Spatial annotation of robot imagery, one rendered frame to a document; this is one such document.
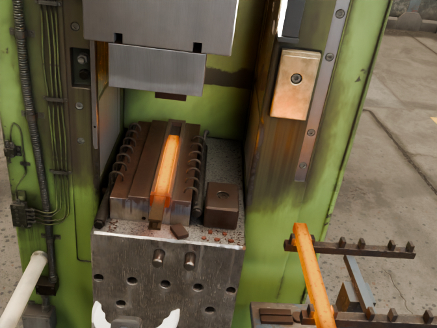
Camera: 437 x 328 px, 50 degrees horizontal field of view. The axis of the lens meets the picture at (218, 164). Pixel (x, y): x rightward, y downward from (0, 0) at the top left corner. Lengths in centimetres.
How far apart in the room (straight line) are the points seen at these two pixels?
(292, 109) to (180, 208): 37
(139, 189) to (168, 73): 33
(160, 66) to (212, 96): 56
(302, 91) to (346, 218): 189
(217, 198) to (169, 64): 38
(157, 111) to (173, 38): 63
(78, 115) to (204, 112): 48
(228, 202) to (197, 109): 47
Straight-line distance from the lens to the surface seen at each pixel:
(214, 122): 158
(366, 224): 298
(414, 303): 260
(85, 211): 142
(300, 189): 132
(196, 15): 96
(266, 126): 121
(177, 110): 157
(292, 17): 108
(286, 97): 116
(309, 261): 106
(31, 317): 170
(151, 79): 101
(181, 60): 99
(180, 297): 130
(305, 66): 113
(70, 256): 154
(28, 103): 125
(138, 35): 99
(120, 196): 118
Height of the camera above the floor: 168
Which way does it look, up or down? 31 degrees down
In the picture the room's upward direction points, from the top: 8 degrees clockwise
